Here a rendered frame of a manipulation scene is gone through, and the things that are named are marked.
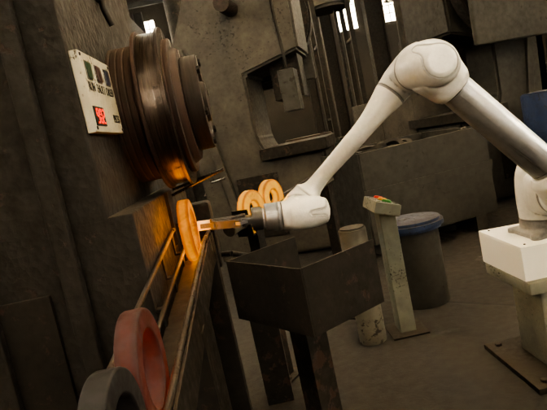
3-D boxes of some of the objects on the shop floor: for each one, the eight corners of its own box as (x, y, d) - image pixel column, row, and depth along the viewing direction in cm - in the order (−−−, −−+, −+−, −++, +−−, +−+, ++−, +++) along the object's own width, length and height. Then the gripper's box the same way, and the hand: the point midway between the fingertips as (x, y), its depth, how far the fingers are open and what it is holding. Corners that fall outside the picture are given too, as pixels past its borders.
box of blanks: (377, 262, 373) (356, 149, 363) (329, 246, 452) (310, 153, 442) (502, 224, 401) (486, 119, 392) (436, 216, 480) (421, 128, 471)
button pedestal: (396, 342, 238) (369, 202, 230) (382, 324, 262) (357, 197, 254) (432, 335, 238) (406, 195, 230) (415, 317, 262) (391, 189, 254)
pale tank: (338, 176, 1012) (287, -79, 957) (330, 173, 1103) (284, -59, 1048) (387, 166, 1014) (339, -90, 959) (375, 163, 1105) (331, -69, 1050)
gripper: (265, 232, 171) (188, 242, 170) (264, 226, 184) (193, 235, 183) (263, 208, 170) (185, 218, 169) (261, 203, 183) (190, 212, 182)
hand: (200, 225), depth 176 cm, fingers closed
